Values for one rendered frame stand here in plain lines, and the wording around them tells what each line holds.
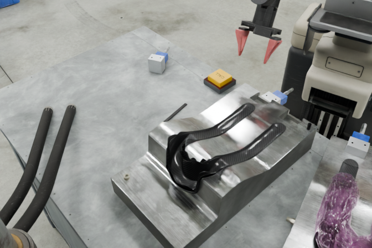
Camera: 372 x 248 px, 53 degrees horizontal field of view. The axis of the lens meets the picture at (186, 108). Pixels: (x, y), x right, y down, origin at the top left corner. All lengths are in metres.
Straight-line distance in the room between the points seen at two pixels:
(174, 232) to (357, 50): 0.87
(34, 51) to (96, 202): 2.28
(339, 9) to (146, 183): 0.79
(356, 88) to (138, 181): 0.82
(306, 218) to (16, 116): 0.91
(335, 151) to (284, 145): 0.15
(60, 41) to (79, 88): 1.89
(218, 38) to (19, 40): 1.62
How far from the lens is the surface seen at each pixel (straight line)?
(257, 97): 1.14
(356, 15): 1.27
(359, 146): 1.06
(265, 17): 1.05
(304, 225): 0.88
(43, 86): 1.39
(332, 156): 1.04
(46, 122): 1.18
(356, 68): 1.38
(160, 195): 0.91
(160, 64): 1.31
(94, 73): 1.39
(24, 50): 3.20
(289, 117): 1.10
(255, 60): 2.83
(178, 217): 0.87
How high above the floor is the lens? 1.61
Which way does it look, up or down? 43 degrees down
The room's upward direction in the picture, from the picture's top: 1 degrees counter-clockwise
